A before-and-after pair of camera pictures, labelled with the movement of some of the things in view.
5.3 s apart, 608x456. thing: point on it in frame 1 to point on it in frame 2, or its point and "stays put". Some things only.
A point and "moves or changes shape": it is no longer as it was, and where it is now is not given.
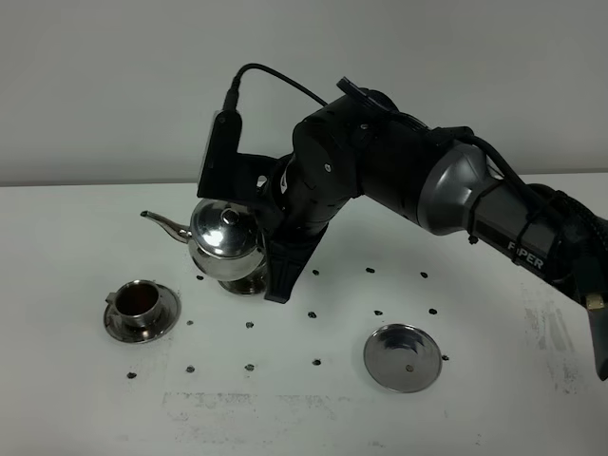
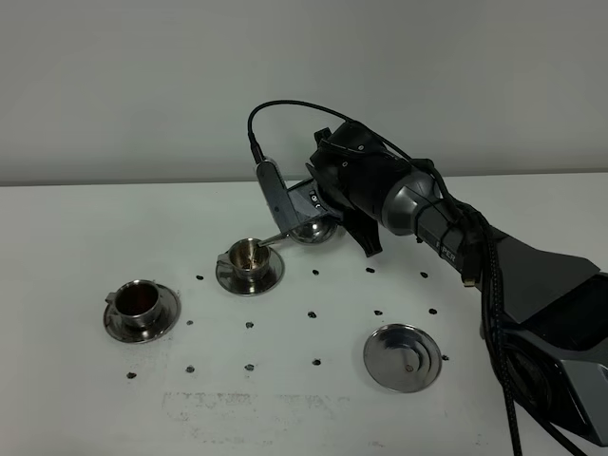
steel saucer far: [252, 284] stays put
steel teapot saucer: [403, 357] stays put
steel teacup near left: [137, 302] stays put
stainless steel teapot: [224, 242] moves or changes shape
